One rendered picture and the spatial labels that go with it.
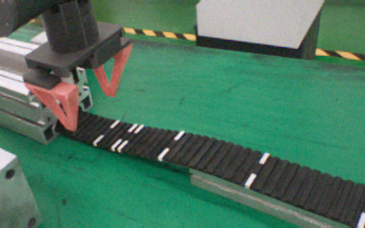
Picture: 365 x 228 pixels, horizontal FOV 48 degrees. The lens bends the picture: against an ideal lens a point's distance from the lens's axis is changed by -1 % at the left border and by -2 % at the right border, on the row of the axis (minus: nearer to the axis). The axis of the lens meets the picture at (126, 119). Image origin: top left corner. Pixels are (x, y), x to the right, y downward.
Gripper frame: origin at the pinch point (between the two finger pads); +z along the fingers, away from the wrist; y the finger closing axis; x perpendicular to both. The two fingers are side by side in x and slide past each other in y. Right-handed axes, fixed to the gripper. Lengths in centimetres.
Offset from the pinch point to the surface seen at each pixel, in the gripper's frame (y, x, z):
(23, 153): 7.3, -6.9, 4.7
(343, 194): -0.3, 29.5, 1.3
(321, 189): -0.1, 27.7, 1.3
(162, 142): -0.2, 10.2, 2.3
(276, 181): 0.8, 23.8, 1.3
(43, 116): 3.7, -5.1, 0.5
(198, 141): -1.5, 14.2, 1.6
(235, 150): -1.4, 18.5, 1.2
